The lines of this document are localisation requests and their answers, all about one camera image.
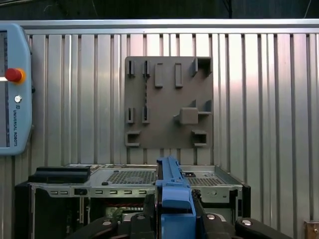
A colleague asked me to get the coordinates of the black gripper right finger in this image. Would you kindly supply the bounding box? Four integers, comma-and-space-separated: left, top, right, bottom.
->
191, 189, 295, 239

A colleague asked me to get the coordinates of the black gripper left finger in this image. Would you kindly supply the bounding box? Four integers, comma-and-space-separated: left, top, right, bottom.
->
65, 193, 158, 239

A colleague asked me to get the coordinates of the hard disk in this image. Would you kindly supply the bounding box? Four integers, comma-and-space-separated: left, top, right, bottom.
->
156, 155, 206, 239

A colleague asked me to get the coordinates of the green motherboard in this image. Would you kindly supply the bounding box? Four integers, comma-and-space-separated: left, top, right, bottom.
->
106, 208, 124, 219

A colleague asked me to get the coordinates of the black PC case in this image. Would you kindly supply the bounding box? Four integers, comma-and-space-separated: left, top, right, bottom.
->
14, 163, 251, 239

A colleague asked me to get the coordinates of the black plastic card retainer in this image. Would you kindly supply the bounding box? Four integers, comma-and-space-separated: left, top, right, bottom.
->
28, 166, 91, 184

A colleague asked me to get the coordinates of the grey parts rack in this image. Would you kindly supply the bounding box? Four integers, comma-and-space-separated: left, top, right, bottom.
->
124, 56, 214, 149

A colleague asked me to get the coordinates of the pale blue teach pendant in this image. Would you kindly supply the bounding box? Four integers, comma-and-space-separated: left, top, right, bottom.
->
0, 22, 34, 157

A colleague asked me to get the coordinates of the red black twisted fan wire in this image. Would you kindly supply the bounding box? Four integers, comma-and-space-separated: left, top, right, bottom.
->
106, 203, 145, 208

